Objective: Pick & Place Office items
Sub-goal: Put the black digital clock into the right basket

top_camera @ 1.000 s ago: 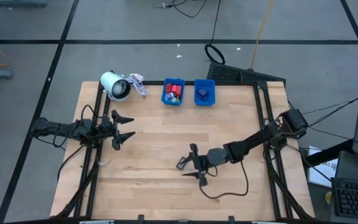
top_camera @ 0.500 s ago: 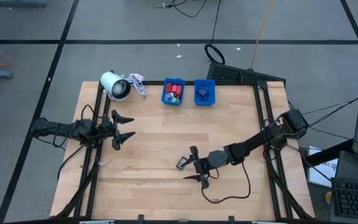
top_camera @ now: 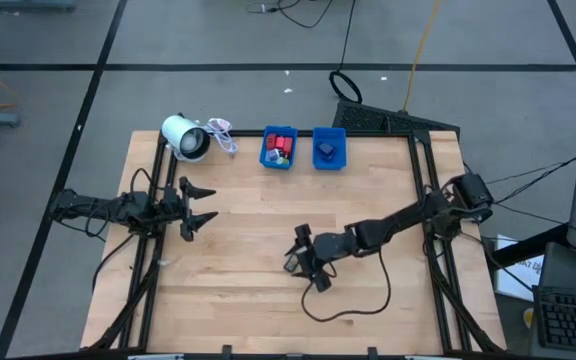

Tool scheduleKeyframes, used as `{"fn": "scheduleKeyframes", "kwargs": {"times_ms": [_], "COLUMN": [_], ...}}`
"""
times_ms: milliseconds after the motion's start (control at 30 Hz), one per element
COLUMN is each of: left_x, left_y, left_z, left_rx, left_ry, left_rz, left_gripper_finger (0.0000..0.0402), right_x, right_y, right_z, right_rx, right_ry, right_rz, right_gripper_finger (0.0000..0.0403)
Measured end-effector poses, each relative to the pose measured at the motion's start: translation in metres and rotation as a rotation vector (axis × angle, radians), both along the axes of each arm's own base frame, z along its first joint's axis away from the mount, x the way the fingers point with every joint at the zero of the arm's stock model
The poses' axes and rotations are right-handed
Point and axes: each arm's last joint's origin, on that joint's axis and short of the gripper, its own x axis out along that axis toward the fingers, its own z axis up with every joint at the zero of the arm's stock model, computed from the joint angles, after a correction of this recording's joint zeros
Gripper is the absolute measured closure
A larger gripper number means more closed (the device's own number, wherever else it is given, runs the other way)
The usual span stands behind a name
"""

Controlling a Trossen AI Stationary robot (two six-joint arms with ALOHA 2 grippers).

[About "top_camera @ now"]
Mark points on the black perforated panel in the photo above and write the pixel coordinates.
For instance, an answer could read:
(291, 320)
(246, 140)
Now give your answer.
(368, 119)

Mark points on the blue plastic basket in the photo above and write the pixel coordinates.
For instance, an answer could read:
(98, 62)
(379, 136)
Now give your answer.
(340, 162)
(262, 150)

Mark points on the silver frame plate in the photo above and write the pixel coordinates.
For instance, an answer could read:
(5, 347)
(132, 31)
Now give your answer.
(155, 357)
(423, 357)

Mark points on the white cylindrical security camera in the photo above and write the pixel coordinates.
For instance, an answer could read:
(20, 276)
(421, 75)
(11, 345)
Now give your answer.
(180, 131)

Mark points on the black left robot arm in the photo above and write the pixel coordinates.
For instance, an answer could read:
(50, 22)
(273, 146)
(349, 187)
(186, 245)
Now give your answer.
(113, 207)

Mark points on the purple white wall charger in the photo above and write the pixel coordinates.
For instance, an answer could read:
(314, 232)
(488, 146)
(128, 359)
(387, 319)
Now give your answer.
(272, 155)

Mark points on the black keyboard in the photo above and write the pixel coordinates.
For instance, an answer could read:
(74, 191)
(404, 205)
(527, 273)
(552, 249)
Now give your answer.
(573, 320)

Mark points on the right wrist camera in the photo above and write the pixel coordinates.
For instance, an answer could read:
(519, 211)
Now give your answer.
(335, 245)

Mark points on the black table bracket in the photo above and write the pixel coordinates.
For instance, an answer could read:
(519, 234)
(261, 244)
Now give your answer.
(372, 353)
(225, 352)

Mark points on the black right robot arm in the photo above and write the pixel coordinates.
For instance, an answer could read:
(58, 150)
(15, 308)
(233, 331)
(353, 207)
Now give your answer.
(403, 217)

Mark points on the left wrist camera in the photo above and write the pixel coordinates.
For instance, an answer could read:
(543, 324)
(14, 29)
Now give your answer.
(172, 202)

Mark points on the black small display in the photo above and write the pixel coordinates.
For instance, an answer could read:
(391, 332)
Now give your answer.
(291, 263)

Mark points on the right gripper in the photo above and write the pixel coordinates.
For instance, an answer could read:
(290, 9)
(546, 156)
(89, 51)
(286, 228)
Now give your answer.
(313, 262)

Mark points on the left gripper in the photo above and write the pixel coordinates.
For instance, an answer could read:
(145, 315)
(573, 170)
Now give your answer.
(188, 210)

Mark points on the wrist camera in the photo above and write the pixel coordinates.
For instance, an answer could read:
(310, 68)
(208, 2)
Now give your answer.
(335, 245)
(172, 202)

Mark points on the white paper sheet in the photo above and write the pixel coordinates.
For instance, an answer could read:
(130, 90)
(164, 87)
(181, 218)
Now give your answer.
(518, 280)

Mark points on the black aluminium frame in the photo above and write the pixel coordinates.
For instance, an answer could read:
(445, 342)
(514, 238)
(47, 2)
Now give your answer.
(248, 133)

